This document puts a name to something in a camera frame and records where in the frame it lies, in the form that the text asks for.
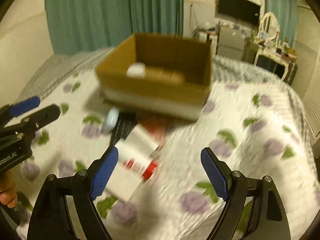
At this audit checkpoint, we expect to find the pale blue earbuds case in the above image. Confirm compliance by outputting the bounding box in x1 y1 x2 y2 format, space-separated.
101 107 119 134

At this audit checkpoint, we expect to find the black remote control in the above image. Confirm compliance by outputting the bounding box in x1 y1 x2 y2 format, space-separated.
110 112 137 146

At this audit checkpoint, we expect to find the white power bank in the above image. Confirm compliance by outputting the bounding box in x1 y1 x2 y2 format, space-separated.
115 124 159 169

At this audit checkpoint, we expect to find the pink patterned box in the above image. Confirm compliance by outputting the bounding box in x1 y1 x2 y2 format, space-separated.
138 115 168 148

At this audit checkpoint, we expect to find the large white power adapter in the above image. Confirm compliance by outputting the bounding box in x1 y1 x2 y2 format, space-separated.
105 164 142 202

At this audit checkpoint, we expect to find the white bottle red cap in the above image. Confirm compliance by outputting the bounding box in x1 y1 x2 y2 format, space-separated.
119 151 157 182

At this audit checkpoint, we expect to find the person's left hand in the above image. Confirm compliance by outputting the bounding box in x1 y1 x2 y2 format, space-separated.
0 170 17 208

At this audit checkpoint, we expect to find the white floral quilt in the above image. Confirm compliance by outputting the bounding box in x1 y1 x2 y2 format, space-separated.
14 71 319 239

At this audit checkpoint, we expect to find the large green curtain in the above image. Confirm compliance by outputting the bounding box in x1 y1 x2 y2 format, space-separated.
44 0 183 54

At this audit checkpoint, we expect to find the white round case in box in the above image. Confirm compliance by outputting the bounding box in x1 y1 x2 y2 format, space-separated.
126 62 146 79

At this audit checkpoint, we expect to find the brown cardboard box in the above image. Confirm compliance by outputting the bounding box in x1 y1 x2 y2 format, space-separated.
95 33 213 121

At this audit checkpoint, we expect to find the white dressing table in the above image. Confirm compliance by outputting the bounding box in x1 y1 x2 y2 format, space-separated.
242 41 298 85

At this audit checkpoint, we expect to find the grey mini fridge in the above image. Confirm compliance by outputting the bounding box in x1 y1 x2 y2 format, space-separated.
216 26 245 60

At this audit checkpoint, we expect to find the white oval vanity mirror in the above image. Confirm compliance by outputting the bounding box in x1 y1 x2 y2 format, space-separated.
259 12 280 41

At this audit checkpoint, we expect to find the green window curtain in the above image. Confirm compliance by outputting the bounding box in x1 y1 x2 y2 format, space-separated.
265 0 298 47

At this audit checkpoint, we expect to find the black wall television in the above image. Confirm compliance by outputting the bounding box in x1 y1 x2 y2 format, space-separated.
217 0 260 26

